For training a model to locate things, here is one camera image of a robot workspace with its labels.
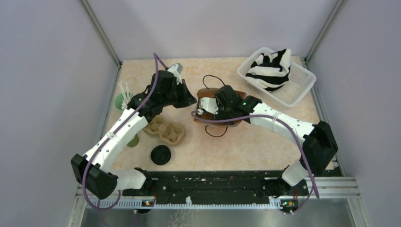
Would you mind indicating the brown cardboard cup carrier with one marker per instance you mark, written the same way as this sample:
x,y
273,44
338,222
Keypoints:
x,y
169,132

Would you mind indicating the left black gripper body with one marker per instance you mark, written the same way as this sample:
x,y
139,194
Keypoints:
x,y
178,97

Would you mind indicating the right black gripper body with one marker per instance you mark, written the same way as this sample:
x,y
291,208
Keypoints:
x,y
223,112

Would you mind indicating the stack of green paper cups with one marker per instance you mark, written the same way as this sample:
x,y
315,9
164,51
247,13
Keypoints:
x,y
133,142

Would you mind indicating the black and white striped cloth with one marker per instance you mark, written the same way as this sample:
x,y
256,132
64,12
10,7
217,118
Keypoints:
x,y
271,71

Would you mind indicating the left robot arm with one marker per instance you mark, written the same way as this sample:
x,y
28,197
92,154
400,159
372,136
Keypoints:
x,y
93,170

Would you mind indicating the orange paper bag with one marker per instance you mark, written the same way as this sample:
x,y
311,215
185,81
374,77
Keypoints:
x,y
218,124

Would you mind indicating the white plastic basket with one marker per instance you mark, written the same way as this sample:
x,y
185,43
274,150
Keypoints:
x,y
300,82

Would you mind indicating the green cup with white stirrers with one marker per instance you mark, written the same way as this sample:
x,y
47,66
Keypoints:
x,y
123,97

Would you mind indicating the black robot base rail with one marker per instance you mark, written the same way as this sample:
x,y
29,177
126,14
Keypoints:
x,y
217,187

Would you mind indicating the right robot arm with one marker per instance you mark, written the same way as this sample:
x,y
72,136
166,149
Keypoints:
x,y
315,141

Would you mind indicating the stack of black cup lids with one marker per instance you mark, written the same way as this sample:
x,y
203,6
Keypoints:
x,y
160,155

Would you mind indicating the white cable duct strip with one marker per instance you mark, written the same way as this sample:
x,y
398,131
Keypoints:
x,y
147,203

